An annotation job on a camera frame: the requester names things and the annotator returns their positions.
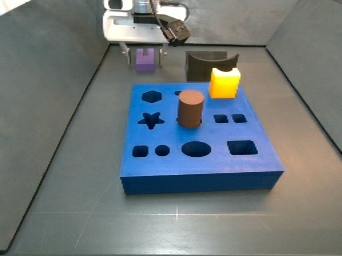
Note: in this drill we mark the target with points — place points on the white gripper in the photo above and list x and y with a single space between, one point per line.
118 21

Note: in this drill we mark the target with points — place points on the black curved holder stand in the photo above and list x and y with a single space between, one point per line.
202 61

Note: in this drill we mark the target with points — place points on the purple double-square block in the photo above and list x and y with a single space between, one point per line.
144 62

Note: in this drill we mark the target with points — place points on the yellow arch block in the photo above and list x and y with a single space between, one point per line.
223 83

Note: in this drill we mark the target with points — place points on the blue shape-sorting board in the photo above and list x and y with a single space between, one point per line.
223 155

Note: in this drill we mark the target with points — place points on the brown cylinder peg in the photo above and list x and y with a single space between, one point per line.
190 108

